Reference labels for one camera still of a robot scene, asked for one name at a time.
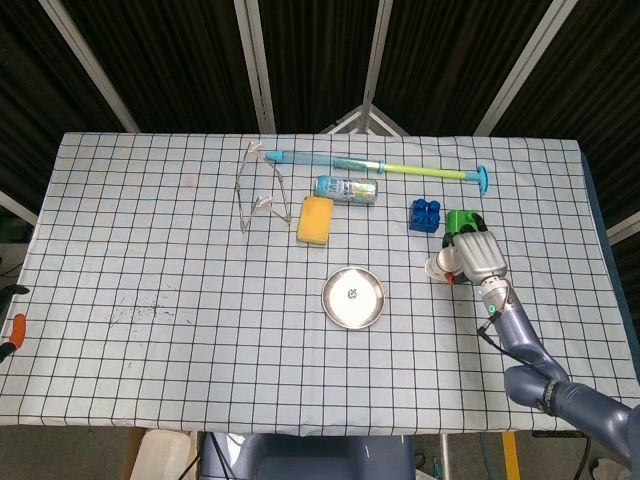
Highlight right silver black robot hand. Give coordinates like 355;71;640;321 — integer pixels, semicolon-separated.
439;212;509;287

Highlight white paper cup blue print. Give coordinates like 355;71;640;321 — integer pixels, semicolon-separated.
424;247;464;284

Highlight round steel plate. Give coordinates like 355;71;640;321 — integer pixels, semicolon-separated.
321;266;387;330

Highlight green plastic building block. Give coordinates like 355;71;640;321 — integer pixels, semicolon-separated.
444;209;482;236

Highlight blue plastic building block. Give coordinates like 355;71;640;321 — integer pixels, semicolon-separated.
408;198;443;234

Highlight light blue drink can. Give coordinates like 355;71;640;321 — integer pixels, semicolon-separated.
314;174;380;207

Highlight yellow sponge green base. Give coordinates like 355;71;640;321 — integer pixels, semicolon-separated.
296;195;335;247

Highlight grey-blue robot torso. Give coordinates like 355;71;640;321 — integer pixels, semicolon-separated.
199;432;416;480

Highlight light blue checkered tablecloth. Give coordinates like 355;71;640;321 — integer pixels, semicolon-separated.
0;130;640;436

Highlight beige plastic container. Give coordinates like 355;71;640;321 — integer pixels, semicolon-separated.
132;428;197;480

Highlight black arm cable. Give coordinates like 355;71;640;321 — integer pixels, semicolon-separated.
477;323;549;376

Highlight white metal frame bar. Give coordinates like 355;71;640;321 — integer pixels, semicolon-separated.
0;189;39;226
607;214;640;244

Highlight white triangular frame foot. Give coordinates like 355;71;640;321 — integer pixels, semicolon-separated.
319;103;412;136

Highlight white metal frame post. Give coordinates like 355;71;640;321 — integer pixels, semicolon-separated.
358;0;394;109
38;0;141;134
233;0;277;135
473;0;571;136

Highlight white folding wire rack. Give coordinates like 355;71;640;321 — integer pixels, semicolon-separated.
234;140;292;232

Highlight black floor cable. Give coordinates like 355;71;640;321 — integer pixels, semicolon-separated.
205;432;236;480

